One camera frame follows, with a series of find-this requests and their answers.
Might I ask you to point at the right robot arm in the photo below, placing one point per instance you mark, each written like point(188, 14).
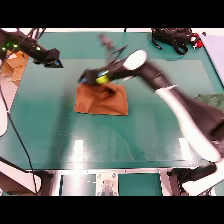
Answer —
point(200, 115)

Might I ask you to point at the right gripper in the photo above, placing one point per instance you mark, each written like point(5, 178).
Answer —
point(95, 76)

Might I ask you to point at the silver frame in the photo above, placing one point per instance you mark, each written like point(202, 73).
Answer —
point(106, 181)

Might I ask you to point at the green garment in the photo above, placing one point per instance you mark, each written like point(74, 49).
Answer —
point(211, 100)

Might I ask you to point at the brown shirt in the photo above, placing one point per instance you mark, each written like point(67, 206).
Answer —
point(100, 101)

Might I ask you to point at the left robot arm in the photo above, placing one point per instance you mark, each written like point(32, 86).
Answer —
point(26, 45)

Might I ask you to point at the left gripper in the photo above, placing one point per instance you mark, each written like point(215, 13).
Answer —
point(52, 59)

